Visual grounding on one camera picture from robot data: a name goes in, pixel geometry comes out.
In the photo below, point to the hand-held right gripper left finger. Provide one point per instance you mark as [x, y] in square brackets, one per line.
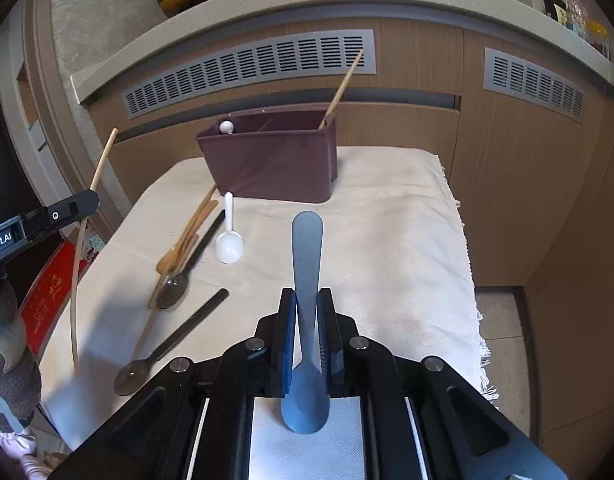
[287, 345]

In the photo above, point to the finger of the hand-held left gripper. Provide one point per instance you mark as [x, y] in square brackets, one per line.
[62, 212]

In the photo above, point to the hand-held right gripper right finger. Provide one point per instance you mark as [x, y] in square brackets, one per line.
[323, 345]

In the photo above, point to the blue-grey plastic spoon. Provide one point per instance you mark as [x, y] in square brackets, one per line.
[307, 250]

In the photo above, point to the white plastic spoon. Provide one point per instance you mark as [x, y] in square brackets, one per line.
[226, 126]
[230, 250]

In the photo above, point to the wooden spoon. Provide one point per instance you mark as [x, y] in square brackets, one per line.
[199, 210]
[168, 261]

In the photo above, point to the brown plastic utensil holder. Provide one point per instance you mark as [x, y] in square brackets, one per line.
[267, 170]

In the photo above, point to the person's left hand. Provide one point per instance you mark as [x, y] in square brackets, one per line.
[12, 385]

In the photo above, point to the red box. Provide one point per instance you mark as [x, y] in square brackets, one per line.
[47, 300]

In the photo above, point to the cream table cloth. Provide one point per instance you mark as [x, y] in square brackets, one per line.
[387, 260]

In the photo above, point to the wide grey vent grille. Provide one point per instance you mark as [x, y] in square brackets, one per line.
[187, 81]

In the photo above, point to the pink white cloth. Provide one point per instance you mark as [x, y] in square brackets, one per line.
[22, 452]

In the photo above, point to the wooden cabinet front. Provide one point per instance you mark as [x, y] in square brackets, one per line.
[417, 60]

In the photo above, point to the small grey vent grille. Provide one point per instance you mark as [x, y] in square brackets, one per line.
[537, 85]

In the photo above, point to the dark jar with yellow label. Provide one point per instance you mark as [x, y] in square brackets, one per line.
[554, 9]

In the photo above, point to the jar with yellow lid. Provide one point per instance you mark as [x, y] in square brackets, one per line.
[599, 37]

